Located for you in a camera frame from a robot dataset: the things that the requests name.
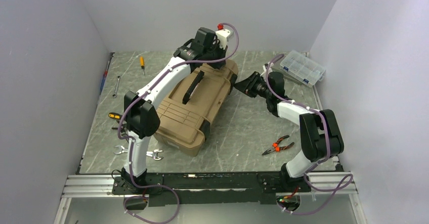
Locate black handled cutters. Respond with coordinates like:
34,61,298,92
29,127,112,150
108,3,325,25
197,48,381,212
111,124,126,133

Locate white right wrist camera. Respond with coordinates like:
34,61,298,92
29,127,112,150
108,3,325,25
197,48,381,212
261,64,268,77

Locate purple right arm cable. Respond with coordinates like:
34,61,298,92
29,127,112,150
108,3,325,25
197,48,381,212
265,53,354,216

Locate small ratchet ring wrench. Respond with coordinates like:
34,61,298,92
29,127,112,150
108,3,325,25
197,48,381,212
112,76,121,98

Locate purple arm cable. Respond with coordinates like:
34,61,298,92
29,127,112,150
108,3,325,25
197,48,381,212
265,53,354,216
116,23,240,224

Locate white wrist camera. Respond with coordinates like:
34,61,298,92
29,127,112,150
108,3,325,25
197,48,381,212
216,24,234,50
261,64,268,77

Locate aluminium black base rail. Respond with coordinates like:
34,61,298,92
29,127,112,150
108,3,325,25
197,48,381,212
54,171,367,223

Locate blue red tool at wall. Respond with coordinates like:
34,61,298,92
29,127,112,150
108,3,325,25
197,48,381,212
99,61,110,93

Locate silver combination wrench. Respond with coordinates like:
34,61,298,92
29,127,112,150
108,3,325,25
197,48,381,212
113,145,164,161

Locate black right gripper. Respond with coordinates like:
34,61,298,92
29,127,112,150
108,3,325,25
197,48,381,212
232,72,271,100

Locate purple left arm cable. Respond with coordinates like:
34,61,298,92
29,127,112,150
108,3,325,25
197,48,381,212
116,23,240,224

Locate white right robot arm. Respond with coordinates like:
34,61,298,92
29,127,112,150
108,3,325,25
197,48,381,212
234,72,344,191

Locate all-yellow handled screwdriver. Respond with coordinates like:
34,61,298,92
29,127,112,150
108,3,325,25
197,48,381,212
140,57,145,75

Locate orange handled pliers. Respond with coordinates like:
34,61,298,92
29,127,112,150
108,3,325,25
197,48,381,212
262,135,295,156

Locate yellow handled screwdriver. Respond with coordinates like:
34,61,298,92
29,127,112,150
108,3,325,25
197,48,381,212
108,112,122,120

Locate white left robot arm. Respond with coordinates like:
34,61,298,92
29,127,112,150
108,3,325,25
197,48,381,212
118,23,238,194

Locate clear compartment organizer box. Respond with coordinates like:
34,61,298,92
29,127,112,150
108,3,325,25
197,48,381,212
280,50,326,87

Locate tan plastic toolbox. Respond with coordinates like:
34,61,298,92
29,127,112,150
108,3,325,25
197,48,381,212
154,60,238,157

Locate grey flat case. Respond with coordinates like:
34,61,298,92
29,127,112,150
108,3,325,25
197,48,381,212
268,53,306,85

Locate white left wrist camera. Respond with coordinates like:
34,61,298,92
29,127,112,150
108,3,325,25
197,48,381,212
216,24,234,50

